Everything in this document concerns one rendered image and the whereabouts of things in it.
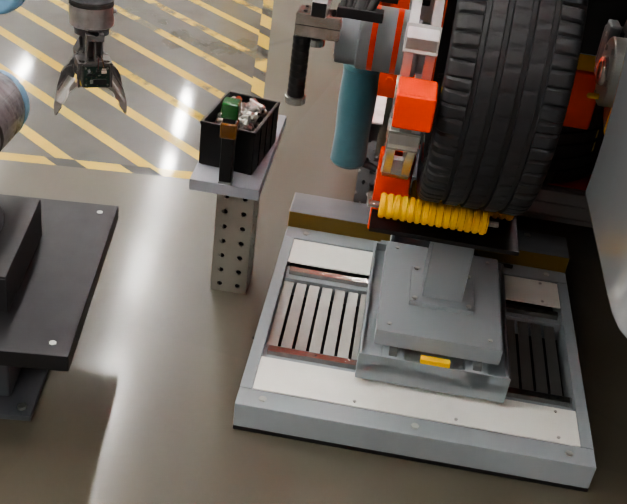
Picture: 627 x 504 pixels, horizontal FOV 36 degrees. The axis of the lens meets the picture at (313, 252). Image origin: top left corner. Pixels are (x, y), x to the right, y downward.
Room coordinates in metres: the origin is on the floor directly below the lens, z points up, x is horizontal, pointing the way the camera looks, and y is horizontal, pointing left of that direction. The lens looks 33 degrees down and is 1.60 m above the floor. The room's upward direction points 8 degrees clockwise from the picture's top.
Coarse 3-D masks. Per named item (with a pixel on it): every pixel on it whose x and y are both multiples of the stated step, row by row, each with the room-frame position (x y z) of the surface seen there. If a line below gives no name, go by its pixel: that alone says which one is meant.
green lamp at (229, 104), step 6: (222, 102) 2.01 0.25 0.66; (228, 102) 2.01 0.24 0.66; (234, 102) 2.01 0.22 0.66; (240, 102) 2.02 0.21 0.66; (222, 108) 2.00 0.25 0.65; (228, 108) 2.00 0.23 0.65; (234, 108) 2.00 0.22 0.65; (240, 108) 2.03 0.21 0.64; (222, 114) 2.00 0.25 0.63; (228, 114) 2.00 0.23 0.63; (234, 114) 2.00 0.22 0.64; (234, 120) 2.00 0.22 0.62
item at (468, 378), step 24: (504, 288) 2.15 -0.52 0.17; (504, 312) 2.04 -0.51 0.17; (360, 336) 1.95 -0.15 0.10; (504, 336) 1.96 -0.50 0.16; (360, 360) 1.80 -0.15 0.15; (384, 360) 1.79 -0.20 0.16; (408, 360) 1.79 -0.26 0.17; (432, 360) 1.79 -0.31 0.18; (456, 360) 1.85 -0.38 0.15; (504, 360) 1.87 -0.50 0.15; (408, 384) 1.79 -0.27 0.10; (432, 384) 1.79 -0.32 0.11; (456, 384) 1.78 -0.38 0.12; (480, 384) 1.78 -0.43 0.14; (504, 384) 1.78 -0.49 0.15
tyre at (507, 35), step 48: (480, 0) 1.76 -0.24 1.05; (528, 0) 1.76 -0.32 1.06; (576, 0) 1.76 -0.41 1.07; (480, 48) 1.72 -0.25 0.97; (528, 48) 1.72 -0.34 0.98; (576, 48) 1.72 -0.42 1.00; (480, 96) 1.69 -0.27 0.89; (528, 96) 1.69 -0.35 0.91; (432, 144) 1.71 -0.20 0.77; (480, 144) 1.70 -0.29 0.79; (528, 144) 1.69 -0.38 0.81; (432, 192) 1.77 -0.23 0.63; (480, 192) 1.74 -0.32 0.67; (528, 192) 1.72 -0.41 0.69
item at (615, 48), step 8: (624, 24) 2.17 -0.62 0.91; (624, 32) 2.14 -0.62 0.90; (616, 40) 2.01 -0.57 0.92; (624, 40) 2.02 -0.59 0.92; (608, 48) 2.05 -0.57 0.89; (616, 48) 1.99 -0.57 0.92; (624, 48) 1.99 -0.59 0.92; (616, 56) 1.97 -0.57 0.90; (624, 56) 1.97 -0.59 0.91; (616, 64) 1.96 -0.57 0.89; (608, 72) 1.99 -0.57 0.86; (616, 72) 1.95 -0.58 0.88; (608, 80) 1.97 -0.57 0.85; (616, 80) 1.95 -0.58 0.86; (600, 88) 2.02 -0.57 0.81; (608, 88) 1.95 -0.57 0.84; (616, 88) 1.95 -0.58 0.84; (600, 96) 1.99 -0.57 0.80; (608, 96) 1.95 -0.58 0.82; (600, 104) 1.98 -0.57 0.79; (608, 104) 1.97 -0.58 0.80; (608, 112) 2.07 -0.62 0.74
